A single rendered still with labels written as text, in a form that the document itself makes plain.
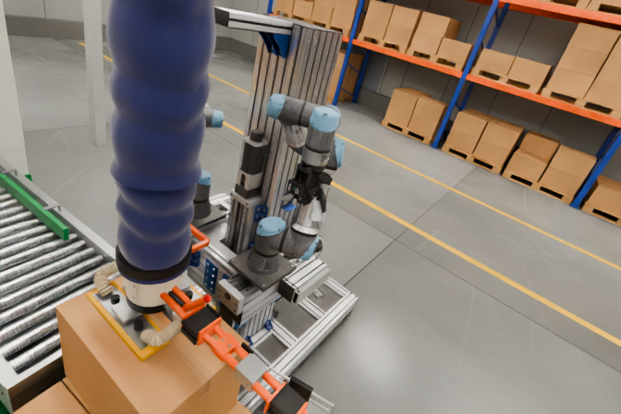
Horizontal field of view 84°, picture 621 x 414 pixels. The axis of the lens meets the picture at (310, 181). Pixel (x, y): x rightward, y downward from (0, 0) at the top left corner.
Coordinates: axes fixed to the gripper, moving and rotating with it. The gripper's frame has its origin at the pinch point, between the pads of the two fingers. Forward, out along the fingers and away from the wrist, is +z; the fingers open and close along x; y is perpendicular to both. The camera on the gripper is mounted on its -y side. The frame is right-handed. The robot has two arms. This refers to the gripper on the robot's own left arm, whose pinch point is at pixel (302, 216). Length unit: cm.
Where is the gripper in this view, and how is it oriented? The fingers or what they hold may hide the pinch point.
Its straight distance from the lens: 110.2
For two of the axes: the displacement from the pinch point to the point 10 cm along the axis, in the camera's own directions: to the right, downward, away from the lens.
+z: -2.3, 8.6, 4.5
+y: -6.0, 2.4, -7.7
